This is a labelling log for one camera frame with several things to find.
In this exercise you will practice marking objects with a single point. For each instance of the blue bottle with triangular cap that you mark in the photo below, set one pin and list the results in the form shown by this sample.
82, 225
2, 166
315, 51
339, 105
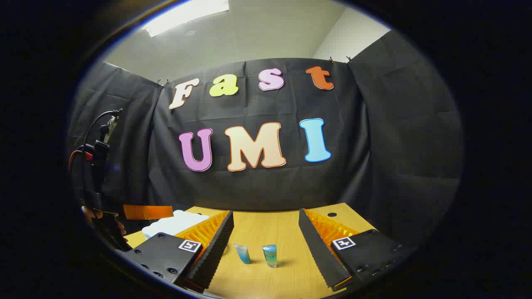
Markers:
270, 255

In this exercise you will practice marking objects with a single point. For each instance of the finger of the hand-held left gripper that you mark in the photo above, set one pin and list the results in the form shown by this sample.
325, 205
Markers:
147, 211

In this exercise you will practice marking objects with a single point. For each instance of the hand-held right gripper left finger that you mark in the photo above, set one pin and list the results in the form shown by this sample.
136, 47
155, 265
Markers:
216, 253

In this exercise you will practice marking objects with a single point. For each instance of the black backdrop cloth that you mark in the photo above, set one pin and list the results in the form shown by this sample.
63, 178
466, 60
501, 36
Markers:
257, 187

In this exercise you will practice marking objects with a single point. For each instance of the blue tube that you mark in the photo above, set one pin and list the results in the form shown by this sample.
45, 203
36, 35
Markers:
243, 254

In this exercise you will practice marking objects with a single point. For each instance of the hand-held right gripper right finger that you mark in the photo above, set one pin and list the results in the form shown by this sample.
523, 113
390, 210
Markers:
320, 253

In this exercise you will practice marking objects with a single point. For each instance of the pale blue suitcase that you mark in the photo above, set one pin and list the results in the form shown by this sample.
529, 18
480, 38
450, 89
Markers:
174, 224

